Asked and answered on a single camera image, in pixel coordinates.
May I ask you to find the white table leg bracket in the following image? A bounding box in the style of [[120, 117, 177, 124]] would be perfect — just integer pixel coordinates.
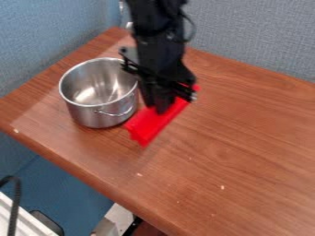
[[89, 204, 134, 236]]

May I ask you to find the white furniture edge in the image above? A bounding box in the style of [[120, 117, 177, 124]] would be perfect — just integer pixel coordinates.
[[0, 192, 58, 236]]

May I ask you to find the metal pot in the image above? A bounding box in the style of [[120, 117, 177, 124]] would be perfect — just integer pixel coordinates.
[[57, 57, 137, 128]]

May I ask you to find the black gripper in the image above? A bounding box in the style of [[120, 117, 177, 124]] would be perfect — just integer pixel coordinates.
[[118, 30, 197, 114]]

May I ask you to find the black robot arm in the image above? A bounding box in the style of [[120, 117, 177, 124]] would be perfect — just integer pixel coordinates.
[[118, 0, 197, 114]]

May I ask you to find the red block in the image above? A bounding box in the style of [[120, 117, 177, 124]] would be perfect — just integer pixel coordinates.
[[121, 84, 201, 148]]

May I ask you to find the black cable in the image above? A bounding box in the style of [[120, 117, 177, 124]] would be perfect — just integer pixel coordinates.
[[0, 175, 22, 236]]

